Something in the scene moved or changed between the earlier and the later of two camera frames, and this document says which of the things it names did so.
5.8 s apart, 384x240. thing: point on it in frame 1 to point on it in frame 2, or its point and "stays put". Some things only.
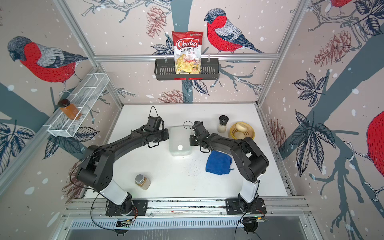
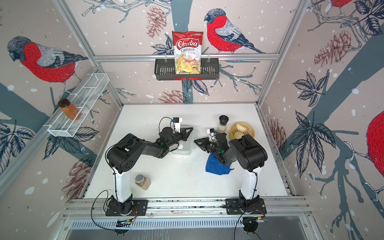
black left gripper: [166, 134] to [183, 134]
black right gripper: [191, 140] to [203, 146]
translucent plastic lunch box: [179, 144] stays put
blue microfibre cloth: [219, 163] stays put
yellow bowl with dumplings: [240, 130] stays put
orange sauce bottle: [69, 109] stays put
